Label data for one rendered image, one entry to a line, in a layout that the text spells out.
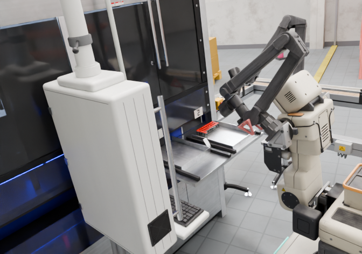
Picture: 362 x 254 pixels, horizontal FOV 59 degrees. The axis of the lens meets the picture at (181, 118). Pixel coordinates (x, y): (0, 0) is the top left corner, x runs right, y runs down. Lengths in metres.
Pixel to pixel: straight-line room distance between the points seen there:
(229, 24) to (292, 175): 7.71
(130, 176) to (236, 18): 8.15
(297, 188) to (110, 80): 1.10
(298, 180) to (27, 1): 1.49
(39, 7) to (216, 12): 7.99
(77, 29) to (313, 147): 1.17
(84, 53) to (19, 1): 0.40
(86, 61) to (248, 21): 7.94
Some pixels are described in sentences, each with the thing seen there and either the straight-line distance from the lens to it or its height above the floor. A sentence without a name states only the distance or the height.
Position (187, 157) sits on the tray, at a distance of 1.98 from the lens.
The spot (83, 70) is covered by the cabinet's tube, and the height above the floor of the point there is 1.61.
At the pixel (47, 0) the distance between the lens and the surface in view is 1.58.
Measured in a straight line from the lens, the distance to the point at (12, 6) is 1.52.
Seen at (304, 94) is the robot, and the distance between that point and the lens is 1.58.
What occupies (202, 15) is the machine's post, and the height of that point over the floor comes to 1.65.
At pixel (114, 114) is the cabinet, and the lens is 1.10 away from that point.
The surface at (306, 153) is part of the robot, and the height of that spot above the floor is 1.02.
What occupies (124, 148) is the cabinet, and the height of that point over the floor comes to 1.36.
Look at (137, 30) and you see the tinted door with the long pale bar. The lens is 1.84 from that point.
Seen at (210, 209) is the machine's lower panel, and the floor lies 0.18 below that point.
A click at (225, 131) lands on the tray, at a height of 0.88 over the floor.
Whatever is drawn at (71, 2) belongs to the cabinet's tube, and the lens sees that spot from 1.25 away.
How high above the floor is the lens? 1.86
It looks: 22 degrees down
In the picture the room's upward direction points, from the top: 8 degrees counter-clockwise
